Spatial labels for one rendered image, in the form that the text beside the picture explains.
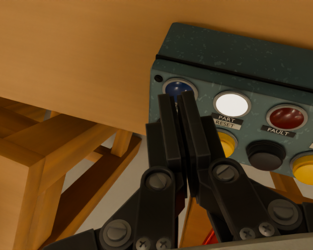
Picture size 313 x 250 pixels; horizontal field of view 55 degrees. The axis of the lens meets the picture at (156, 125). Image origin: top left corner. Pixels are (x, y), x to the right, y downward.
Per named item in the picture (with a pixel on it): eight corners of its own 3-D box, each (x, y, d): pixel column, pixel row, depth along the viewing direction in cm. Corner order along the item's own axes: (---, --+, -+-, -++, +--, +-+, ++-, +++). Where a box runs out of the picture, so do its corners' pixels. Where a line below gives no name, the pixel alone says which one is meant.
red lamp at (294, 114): (296, 131, 20) (301, 138, 19) (263, 123, 20) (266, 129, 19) (306, 104, 19) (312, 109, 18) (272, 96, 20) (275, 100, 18)
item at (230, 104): (244, 118, 21) (245, 124, 19) (212, 110, 21) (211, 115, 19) (252, 92, 20) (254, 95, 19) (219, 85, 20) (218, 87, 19)
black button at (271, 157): (276, 164, 23) (275, 177, 22) (245, 156, 23) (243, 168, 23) (288, 146, 21) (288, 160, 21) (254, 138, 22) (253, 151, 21)
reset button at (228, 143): (231, 152, 24) (229, 164, 23) (200, 144, 24) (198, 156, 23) (239, 134, 22) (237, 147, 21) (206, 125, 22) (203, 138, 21)
